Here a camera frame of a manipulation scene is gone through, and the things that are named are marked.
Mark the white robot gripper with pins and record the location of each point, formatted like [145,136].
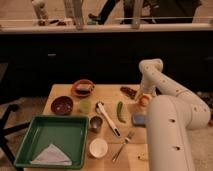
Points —
[145,89]

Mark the orange apple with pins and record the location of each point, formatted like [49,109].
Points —
[144,100]

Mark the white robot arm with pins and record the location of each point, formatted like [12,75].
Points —
[168,118]

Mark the orange bowl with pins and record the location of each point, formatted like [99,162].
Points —
[82,81]

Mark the dark sponge in orange bowl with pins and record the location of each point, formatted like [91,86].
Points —
[83,88]

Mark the dark purple bowl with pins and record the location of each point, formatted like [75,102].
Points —
[62,105]

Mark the green cucumber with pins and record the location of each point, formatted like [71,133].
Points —
[119,112]

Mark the blue sponge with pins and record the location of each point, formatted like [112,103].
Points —
[139,120]

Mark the silver fork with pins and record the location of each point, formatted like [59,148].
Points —
[127,139]

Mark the small metal cup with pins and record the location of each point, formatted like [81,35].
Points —
[96,124]

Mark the small green cup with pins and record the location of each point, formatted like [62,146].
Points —
[85,106]

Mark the yellow banana bunch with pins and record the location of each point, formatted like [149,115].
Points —
[143,157]

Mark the white round cup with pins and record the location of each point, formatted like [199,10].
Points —
[98,148]

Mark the green plastic tray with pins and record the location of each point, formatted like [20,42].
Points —
[68,133]

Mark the white folded napkin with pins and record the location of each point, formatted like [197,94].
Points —
[52,155]

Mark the dark counter cabinet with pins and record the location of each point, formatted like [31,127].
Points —
[38,61]

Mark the black office chair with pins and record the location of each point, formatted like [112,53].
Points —
[6,131]

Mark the brown chain object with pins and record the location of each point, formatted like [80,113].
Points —
[128,92]

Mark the white handled kitchen tool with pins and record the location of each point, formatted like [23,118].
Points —
[100,108]

